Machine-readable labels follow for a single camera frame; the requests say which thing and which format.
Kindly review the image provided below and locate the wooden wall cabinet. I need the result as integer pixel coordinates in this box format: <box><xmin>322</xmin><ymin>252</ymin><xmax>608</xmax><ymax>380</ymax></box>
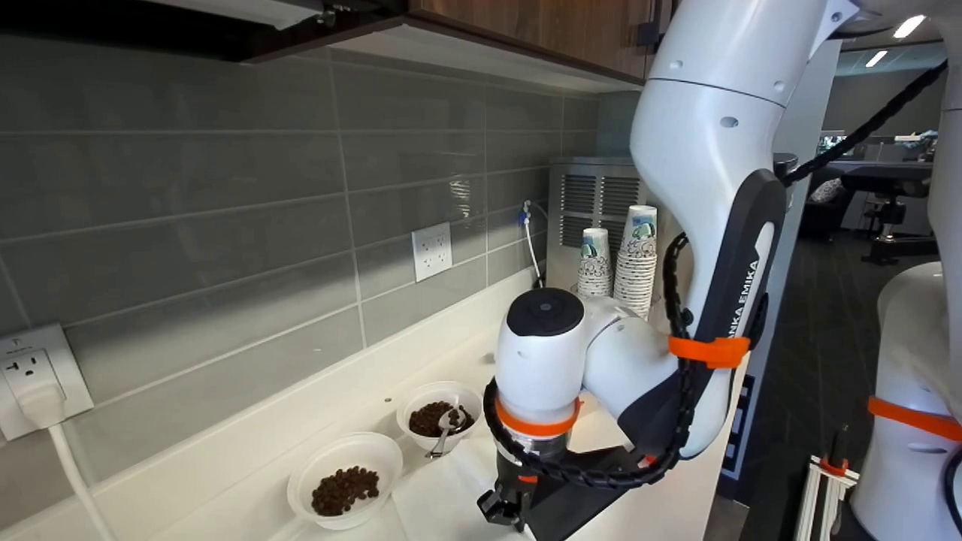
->
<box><xmin>146</xmin><ymin>0</ymin><xmax>686</xmax><ymax>97</ymax></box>

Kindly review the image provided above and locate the white blue sprayer hose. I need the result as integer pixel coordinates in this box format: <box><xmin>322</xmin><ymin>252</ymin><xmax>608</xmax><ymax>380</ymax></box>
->
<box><xmin>517</xmin><ymin>198</ymin><xmax>549</xmax><ymax>292</ymax></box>

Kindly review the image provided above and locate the white outlet holding plug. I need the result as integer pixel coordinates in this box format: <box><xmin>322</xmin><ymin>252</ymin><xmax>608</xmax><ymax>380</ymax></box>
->
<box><xmin>0</xmin><ymin>323</ymin><xmax>97</xmax><ymax>444</ymax></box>

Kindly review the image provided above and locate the white double wall outlet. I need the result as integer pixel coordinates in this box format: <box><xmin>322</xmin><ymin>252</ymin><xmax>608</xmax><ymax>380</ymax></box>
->
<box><xmin>409</xmin><ymin>220</ymin><xmax>457</xmax><ymax>285</ymax></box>

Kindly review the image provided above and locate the red and white stand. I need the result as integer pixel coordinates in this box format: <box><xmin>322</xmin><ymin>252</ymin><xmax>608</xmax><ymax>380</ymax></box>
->
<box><xmin>794</xmin><ymin>431</ymin><xmax>862</xmax><ymax>541</ymax></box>

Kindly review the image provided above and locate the large ceiling light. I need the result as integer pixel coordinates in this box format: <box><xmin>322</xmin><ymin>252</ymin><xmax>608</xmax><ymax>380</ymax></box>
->
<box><xmin>891</xmin><ymin>8</ymin><xmax>932</xmax><ymax>44</ymax></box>

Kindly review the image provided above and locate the metal spoon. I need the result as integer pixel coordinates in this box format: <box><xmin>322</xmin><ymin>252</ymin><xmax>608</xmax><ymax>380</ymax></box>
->
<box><xmin>426</xmin><ymin>396</ymin><xmax>476</xmax><ymax>464</ymax></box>

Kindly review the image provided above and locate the small white bowl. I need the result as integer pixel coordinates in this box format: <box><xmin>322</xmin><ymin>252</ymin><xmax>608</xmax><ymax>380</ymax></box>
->
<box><xmin>286</xmin><ymin>431</ymin><xmax>407</xmax><ymax>531</ymax></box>

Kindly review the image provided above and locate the white power cable with plug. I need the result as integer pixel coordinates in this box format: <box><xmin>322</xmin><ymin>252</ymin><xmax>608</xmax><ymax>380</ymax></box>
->
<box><xmin>16</xmin><ymin>383</ymin><xmax>117</xmax><ymax>541</ymax></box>

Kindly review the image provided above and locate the large white bowl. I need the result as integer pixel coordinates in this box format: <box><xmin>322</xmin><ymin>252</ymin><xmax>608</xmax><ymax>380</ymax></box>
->
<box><xmin>393</xmin><ymin>380</ymin><xmax>485</xmax><ymax>452</ymax></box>

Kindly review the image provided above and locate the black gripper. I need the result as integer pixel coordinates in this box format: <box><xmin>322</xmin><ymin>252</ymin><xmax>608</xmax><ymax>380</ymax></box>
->
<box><xmin>476</xmin><ymin>460</ymin><xmax>549</xmax><ymax>535</ymax></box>

